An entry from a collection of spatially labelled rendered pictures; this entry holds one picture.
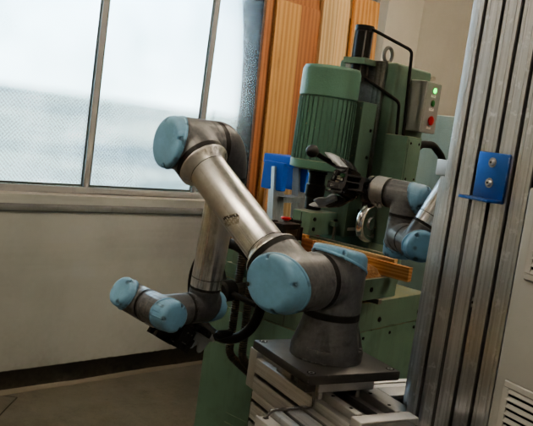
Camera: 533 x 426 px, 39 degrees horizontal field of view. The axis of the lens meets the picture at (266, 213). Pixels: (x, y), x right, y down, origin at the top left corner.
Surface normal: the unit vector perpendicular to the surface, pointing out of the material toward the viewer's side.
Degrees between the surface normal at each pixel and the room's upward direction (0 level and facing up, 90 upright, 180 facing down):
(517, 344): 90
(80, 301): 90
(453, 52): 90
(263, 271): 94
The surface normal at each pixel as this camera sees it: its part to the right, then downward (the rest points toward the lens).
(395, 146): -0.65, 0.00
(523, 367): -0.87, -0.07
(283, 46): 0.69, 0.12
